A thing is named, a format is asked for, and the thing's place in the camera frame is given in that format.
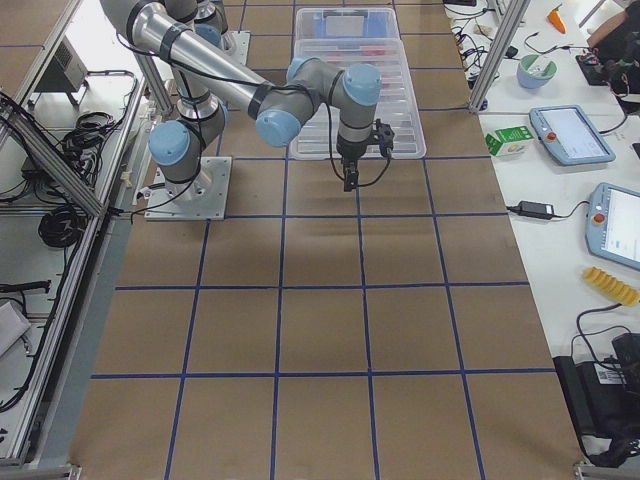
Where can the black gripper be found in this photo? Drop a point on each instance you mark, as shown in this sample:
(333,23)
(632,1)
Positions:
(348,151)

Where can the clear plastic box lid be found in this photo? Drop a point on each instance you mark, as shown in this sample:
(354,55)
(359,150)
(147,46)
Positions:
(375,71)

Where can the clear plastic storage box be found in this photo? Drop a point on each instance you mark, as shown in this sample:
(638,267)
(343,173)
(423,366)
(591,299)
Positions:
(337,26)

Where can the green white carton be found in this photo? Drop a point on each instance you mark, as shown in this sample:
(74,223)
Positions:
(508,141)

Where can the black power adapter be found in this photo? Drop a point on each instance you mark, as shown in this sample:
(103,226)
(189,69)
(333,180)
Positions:
(536,210)

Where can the green blue bowl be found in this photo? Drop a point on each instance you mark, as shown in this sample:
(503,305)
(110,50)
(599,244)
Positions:
(535,71)

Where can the teach pendant tablet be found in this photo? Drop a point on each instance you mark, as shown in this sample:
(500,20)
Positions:
(612,225)
(569,136)

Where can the orange toy carrot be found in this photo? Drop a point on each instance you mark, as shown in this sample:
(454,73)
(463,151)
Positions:
(555,19)

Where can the yellow toy corn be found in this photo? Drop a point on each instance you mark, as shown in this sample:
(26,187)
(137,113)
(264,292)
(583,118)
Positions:
(611,287)

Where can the black computer case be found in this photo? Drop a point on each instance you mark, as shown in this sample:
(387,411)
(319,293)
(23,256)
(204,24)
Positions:
(603,399)

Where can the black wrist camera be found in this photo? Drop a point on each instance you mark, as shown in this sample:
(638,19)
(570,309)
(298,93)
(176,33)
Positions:
(384,136)

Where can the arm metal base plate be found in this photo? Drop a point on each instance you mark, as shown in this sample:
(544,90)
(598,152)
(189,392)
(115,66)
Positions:
(236,45)
(204,198)

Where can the aluminium frame post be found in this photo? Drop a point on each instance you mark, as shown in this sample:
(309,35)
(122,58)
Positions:
(504,35)

